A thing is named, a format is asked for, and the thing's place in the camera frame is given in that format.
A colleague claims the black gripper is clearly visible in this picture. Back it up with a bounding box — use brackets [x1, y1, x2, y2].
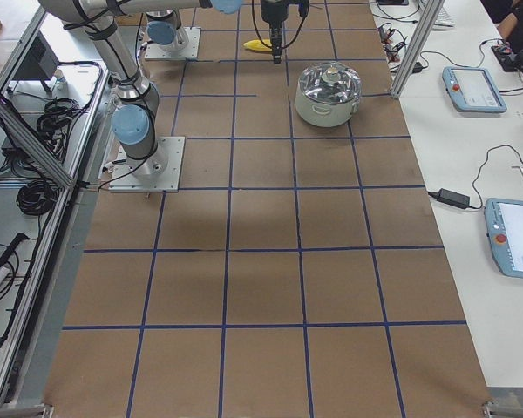
[261, 0, 287, 64]

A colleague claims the yellow corn cob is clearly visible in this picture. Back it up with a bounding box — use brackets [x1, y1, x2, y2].
[243, 39, 272, 53]

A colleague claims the glass pot lid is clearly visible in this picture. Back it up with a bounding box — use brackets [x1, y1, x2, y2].
[298, 61, 362, 105]

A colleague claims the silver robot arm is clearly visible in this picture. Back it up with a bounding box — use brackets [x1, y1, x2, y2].
[40, 1, 222, 176]
[144, 1, 289, 64]

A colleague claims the pale green cooking pot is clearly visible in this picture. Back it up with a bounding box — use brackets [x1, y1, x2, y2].
[295, 82, 362, 127]

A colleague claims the far blue teach pendant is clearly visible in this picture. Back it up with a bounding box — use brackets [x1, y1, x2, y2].
[442, 66, 506, 114]

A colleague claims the blue teach pendant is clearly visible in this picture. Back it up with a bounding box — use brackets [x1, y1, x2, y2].
[484, 199, 523, 279]
[442, 66, 506, 114]

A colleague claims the black power adapter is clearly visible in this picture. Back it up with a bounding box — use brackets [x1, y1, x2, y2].
[436, 188, 470, 209]

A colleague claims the brown paper table mat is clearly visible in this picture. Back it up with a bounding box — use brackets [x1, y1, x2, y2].
[44, 1, 489, 417]

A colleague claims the near blue teach pendant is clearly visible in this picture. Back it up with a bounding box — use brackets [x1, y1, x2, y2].
[484, 199, 523, 279]

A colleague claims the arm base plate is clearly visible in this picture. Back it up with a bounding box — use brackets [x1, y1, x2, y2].
[107, 137, 186, 192]
[145, 22, 201, 61]

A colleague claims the aluminium frame post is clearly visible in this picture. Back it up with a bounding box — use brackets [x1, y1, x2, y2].
[391, 0, 444, 99]

